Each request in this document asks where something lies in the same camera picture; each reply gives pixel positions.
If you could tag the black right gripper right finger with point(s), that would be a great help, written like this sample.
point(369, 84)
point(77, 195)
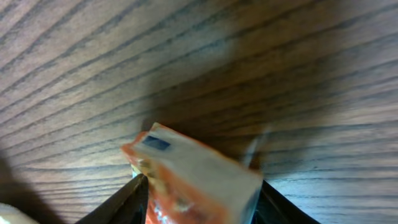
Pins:
point(274, 208)

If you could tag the orange tissue pack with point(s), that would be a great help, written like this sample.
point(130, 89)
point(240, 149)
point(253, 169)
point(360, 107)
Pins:
point(190, 182)

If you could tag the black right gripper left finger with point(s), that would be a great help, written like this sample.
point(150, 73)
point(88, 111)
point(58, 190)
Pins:
point(127, 206)

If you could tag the yellow snack bag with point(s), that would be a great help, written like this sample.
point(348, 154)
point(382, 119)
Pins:
point(12, 215)

